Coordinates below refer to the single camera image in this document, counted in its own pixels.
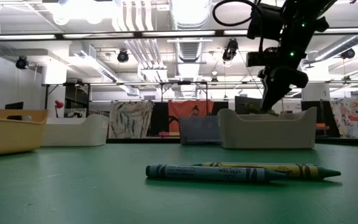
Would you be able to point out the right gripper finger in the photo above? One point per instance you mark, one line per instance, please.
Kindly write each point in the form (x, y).
(282, 95)
(269, 93)

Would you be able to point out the blue crayon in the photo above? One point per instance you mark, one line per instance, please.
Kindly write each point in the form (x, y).
(204, 173)
(259, 164)

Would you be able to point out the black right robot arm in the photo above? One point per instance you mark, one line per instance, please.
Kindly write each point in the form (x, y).
(309, 12)

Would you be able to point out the black monitor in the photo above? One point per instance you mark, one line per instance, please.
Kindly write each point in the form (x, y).
(244, 104)

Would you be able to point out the white column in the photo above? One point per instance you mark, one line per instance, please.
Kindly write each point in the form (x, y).
(315, 92)

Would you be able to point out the pale grey plastic bin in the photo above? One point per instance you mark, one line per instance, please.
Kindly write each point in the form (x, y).
(269, 133)

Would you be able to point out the black ceiling spotlight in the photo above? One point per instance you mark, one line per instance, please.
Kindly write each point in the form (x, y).
(21, 63)
(347, 53)
(123, 56)
(230, 49)

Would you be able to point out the ceiling strip light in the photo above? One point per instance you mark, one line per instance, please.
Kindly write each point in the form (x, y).
(350, 30)
(20, 37)
(179, 33)

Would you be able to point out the colourful floral cloth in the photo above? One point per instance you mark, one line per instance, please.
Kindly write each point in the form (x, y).
(353, 118)

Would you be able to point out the person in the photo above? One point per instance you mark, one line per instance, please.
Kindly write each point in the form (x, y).
(195, 110)

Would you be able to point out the dark grey plastic bin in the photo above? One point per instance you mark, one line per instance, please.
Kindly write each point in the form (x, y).
(197, 130)

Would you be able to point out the orange cloth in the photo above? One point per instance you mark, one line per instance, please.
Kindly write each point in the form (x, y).
(179, 109)

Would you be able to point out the leaf print cloth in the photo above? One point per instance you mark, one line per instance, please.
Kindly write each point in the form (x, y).
(130, 119)

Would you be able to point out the white plastic bin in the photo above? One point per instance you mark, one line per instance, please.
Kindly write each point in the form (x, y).
(76, 130)

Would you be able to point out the red desk lamp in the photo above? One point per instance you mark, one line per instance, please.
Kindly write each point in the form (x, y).
(59, 104)

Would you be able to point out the green table mat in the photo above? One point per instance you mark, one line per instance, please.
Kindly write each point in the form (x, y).
(73, 193)

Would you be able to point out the yellow plastic bin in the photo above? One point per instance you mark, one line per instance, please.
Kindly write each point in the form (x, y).
(11, 137)

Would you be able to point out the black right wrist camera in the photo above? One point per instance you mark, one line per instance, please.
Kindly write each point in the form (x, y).
(264, 21)

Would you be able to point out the silver ventilation duct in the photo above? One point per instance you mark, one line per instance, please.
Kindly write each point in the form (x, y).
(190, 18)

